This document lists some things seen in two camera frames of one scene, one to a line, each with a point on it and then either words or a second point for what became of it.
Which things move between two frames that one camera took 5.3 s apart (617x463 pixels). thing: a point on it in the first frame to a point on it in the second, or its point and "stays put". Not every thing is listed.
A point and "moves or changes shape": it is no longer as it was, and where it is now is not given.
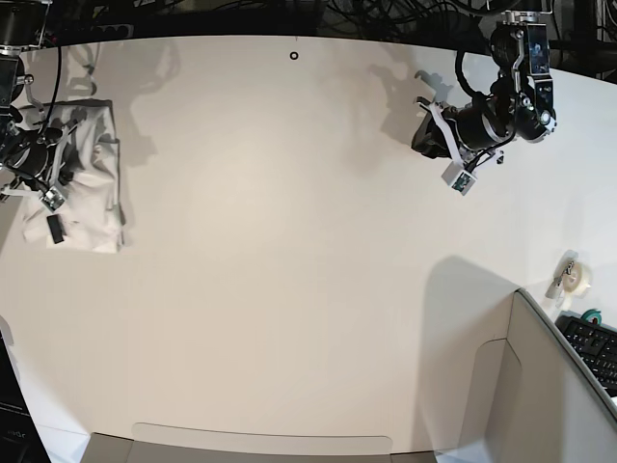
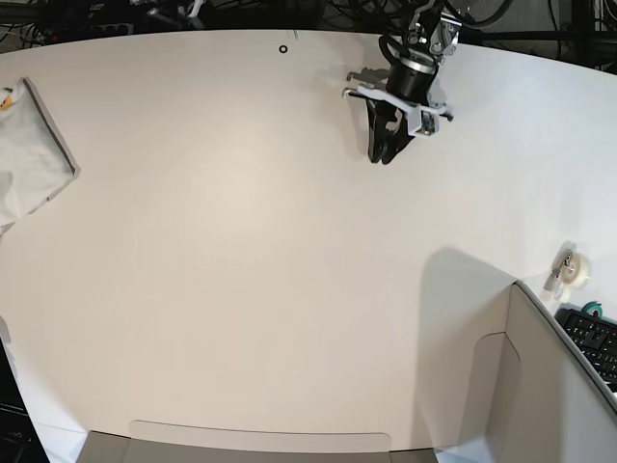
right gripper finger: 428,139 to 379,113
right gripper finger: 437,152 to 396,137
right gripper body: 471,135 to 408,88
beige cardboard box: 537,399 stays put
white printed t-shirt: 87,174 moves or changes shape
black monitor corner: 20,438 stays put
